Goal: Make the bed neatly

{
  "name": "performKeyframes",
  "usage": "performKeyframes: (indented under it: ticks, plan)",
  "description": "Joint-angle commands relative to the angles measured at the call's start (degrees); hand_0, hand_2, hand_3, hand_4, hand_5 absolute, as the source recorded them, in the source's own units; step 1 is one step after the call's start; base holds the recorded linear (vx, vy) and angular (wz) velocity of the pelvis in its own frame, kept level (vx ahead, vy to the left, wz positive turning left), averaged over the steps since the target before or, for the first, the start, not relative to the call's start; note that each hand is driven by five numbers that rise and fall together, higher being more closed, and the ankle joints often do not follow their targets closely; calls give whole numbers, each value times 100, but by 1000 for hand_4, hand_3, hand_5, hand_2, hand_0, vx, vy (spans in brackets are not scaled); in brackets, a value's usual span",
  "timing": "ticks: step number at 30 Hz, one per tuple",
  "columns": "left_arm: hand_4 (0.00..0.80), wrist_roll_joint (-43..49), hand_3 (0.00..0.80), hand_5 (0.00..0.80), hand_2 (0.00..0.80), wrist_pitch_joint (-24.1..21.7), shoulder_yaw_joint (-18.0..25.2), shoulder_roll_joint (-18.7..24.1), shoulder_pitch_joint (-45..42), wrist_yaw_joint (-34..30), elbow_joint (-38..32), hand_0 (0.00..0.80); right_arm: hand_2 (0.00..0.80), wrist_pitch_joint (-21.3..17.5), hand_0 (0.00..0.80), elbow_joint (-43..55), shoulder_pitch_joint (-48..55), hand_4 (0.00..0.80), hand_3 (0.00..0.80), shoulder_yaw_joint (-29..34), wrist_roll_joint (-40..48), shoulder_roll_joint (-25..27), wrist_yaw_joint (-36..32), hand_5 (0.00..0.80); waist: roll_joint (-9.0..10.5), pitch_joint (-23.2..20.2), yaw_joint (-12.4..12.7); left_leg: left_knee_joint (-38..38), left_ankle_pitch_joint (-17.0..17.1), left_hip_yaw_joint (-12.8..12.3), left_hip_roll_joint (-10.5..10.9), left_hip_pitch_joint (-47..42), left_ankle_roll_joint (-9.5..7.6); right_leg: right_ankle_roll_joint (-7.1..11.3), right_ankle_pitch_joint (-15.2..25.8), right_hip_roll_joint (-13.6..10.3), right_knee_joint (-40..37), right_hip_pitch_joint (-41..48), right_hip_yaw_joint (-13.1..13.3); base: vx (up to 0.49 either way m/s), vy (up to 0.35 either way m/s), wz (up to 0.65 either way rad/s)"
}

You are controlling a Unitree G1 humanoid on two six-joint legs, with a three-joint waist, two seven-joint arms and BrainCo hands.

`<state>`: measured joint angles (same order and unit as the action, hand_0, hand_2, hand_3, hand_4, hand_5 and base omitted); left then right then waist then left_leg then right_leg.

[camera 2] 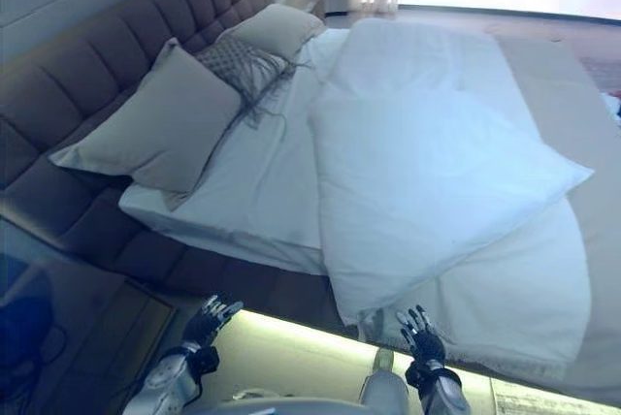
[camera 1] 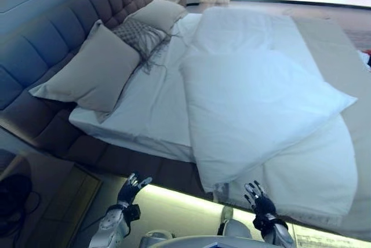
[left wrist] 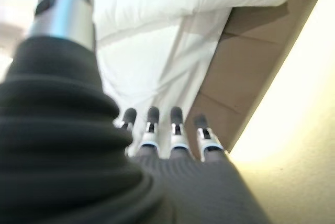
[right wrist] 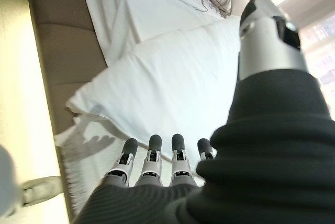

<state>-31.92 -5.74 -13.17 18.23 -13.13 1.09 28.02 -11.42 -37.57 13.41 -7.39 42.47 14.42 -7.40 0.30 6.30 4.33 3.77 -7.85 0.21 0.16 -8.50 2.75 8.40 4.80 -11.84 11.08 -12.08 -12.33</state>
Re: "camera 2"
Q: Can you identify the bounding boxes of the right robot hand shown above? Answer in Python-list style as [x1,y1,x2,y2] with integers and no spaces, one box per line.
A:
[396,304,447,367]

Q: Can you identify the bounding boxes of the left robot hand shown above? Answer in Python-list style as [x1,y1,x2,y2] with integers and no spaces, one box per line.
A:
[182,294,244,351]

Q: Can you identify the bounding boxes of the white duvet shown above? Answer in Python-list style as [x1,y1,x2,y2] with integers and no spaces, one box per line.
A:
[308,16,596,334]

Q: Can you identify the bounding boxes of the white fitted bed sheet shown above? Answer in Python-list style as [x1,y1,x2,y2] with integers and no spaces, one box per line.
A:
[118,29,350,275]

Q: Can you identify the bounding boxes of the silver right robot leg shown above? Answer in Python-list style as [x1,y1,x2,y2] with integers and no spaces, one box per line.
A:
[361,347,409,415]

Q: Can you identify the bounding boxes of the wooden nightstand with drawers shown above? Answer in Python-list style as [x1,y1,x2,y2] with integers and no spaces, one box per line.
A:
[0,259,179,401]

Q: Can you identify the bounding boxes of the small pale fringed rug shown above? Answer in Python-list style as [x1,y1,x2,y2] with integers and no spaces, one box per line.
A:
[489,375,621,415]

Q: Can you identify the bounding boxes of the large beige pillow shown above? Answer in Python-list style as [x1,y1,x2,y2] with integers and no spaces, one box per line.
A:
[48,39,244,196]

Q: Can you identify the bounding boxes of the beige bedspread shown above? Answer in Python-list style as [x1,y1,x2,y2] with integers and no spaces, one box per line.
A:
[494,34,621,387]

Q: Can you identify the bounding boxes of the fringed woven decorative cushion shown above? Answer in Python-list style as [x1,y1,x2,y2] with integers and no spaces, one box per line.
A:
[193,36,311,133]

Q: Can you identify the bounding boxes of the small beige pillow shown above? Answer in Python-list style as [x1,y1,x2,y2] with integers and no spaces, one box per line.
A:
[215,2,327,57]

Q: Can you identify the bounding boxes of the grey textured area rug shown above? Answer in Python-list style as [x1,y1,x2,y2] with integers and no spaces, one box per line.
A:
[579,55,621,96]

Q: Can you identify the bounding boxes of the small wooden nightstand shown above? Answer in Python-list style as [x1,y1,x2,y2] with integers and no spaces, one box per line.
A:
[280,0,326,16]

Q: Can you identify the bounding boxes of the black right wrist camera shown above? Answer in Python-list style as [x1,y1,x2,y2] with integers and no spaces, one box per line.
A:
[405,361,429,388]

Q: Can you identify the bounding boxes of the black headset with cables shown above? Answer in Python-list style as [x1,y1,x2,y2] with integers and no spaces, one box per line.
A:
[0,278,69,387]

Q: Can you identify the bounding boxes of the brown upholstered bed frame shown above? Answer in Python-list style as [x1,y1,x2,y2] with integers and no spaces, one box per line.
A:
[0,0,409,343]

